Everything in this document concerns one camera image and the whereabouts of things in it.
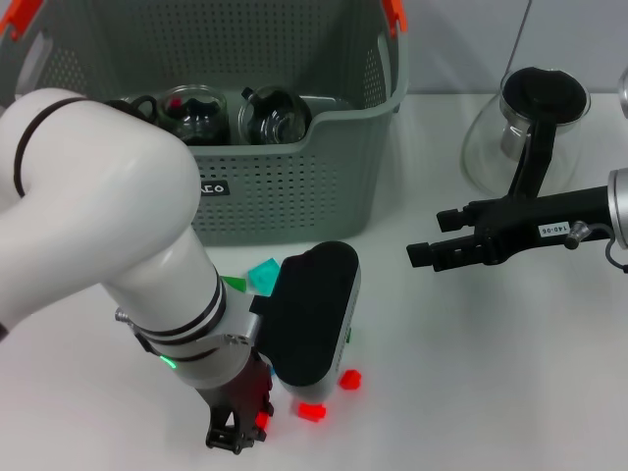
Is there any wrist plug cable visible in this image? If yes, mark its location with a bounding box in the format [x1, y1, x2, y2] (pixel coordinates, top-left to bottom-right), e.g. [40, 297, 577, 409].
[563, 220, 628, 274]
[115, 306, 154, 355]

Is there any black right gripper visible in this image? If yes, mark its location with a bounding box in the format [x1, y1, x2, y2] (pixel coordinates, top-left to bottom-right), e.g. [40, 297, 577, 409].
[405, 184, 615, 273]

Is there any clear cyan toy tile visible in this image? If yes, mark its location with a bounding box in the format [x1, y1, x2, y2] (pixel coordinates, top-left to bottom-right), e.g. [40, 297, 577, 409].
[247, 258, 282, 298]

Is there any right wrist plug cable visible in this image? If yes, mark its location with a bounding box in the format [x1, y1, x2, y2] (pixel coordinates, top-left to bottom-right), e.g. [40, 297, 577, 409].
[563, 220, 628, 274]

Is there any left wrist plug cable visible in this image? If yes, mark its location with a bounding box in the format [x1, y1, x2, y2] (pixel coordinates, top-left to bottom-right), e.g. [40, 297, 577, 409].
[115, 306, 154, 355]

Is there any small red toy brick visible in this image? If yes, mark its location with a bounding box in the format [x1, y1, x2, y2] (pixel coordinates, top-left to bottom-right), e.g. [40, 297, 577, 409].
[339, 368, 364, 392]

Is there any grey perforated storage bin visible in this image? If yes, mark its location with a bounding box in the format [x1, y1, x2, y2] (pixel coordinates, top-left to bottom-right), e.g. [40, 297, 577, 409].
[0, 0, 409, 246]

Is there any dark clay teapot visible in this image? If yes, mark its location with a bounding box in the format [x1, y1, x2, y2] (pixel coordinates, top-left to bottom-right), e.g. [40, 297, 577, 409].
[105, 93, 159, 125]

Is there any red-orange slope brick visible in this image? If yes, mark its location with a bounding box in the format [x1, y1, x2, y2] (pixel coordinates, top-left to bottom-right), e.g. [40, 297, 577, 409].
[297, 401, 329, 423]

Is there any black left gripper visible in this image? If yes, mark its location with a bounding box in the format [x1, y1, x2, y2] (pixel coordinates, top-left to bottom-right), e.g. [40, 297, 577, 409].
[193, 350, 275, 454]

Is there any glass teacup black holder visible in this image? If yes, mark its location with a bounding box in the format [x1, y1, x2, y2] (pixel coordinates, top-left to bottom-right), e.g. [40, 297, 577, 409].
[236, 85, 314, 146]
[156, 84, 231, 147]

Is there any thin grey background cable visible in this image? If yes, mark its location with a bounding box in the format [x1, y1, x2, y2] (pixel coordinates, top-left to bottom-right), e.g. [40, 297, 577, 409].
[508, 0, 534, 75]

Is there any glass teapot black handle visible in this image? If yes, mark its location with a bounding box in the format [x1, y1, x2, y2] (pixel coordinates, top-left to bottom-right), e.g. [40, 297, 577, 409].
[460, 66, 594, 205]

